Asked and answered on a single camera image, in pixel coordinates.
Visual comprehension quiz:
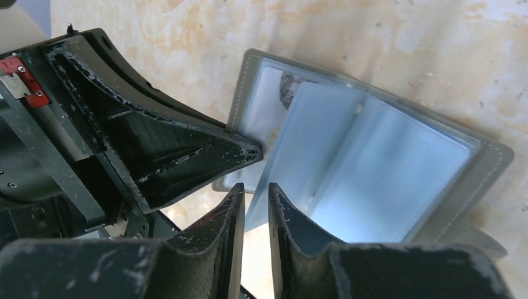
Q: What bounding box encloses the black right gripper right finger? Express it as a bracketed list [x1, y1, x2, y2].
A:
[268, 183, 512, 298]

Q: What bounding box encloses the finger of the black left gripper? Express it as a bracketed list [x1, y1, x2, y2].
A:
[82, 28, 226, 130]

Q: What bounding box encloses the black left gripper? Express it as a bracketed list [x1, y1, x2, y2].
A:
[1, 37, 263, 238]

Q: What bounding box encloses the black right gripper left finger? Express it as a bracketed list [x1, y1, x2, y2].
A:
[1, 183, 245, 298]

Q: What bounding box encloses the silver VIP card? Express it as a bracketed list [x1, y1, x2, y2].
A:
[218, 67, 323, 192]

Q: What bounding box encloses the grey leather card holder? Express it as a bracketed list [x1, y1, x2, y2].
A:
[227, 49, 514, 260]

